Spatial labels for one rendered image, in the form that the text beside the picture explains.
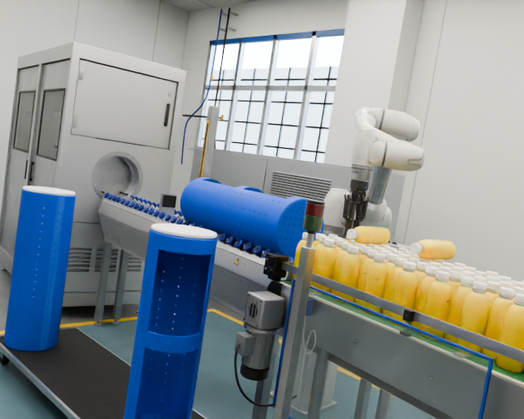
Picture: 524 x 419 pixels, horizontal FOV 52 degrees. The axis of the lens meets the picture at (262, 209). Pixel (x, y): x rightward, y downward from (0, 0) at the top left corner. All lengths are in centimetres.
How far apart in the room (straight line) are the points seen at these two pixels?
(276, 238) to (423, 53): 356
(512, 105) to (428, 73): 87
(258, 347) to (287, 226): 56
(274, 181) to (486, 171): 184
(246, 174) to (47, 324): 242
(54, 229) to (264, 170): 223
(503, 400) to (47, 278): 237
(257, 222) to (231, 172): 270
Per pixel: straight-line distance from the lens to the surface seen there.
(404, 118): 276
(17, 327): 328
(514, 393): 159
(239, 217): 253
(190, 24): 829
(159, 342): 225
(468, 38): 539
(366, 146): 221
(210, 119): 371
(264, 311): 204
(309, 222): 180
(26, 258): 317
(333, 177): 427
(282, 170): 463
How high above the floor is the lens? 135
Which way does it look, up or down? 5 degrees down
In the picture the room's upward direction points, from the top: 9 degrees clockwise
